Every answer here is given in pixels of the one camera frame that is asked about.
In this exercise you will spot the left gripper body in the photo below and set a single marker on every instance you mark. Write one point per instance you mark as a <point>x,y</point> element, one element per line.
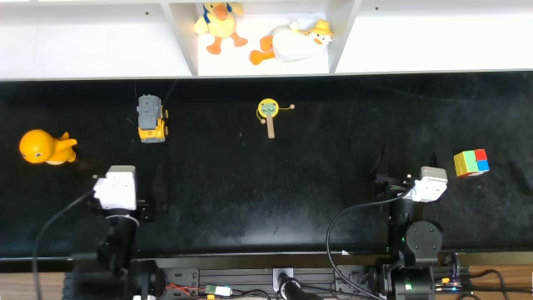
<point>145,210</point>

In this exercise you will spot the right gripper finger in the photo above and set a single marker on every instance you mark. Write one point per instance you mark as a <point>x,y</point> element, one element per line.
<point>435,160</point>
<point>380,162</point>

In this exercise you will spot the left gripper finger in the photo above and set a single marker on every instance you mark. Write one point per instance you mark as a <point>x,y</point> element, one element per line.
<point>160,189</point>

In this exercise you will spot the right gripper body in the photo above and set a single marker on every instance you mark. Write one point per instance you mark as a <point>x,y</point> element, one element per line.
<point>391,183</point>

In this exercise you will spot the grey and yellow toy truck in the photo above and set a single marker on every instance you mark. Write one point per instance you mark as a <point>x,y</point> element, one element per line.
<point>150,121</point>

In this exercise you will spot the yellow rubber duck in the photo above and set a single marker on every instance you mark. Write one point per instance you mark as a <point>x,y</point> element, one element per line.
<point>41,146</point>

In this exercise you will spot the yellow wooden rattle drum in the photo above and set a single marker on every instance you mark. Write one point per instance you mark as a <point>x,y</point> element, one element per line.
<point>268,108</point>

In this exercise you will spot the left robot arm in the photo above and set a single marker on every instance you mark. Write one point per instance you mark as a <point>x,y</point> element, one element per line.
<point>121,246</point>

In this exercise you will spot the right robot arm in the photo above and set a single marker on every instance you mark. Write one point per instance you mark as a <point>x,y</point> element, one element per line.
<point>422,239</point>

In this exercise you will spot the many-coloured puzzle cube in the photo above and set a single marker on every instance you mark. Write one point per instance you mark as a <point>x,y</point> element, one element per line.
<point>471,162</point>

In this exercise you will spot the white shelf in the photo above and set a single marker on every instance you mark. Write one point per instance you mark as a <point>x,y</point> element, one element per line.
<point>416,41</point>

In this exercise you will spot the white plush duck yellow hat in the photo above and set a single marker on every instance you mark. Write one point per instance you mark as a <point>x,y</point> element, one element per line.
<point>293,43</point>

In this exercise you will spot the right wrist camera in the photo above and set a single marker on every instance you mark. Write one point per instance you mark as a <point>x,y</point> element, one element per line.
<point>429,185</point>

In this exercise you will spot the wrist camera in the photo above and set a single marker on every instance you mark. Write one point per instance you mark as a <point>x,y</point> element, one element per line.
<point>116,189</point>
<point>429,185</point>

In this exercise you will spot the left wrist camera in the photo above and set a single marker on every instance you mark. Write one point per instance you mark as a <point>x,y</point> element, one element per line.
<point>116,189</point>

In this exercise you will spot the mounting rail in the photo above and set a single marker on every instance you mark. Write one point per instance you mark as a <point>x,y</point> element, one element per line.
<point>250,279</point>

